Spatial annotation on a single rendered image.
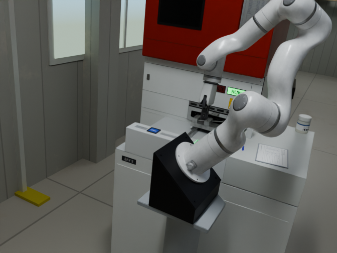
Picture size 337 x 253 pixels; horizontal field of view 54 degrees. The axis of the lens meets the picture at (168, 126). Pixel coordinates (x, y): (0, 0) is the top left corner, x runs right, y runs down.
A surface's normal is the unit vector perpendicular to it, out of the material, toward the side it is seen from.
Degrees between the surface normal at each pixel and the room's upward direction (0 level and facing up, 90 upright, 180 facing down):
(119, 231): 90
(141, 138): 90
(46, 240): 0
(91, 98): 90
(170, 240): 90
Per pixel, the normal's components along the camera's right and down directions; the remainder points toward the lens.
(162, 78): -0.43, 0.30
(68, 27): 0.88, 0.25
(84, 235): 0.10, -0.92
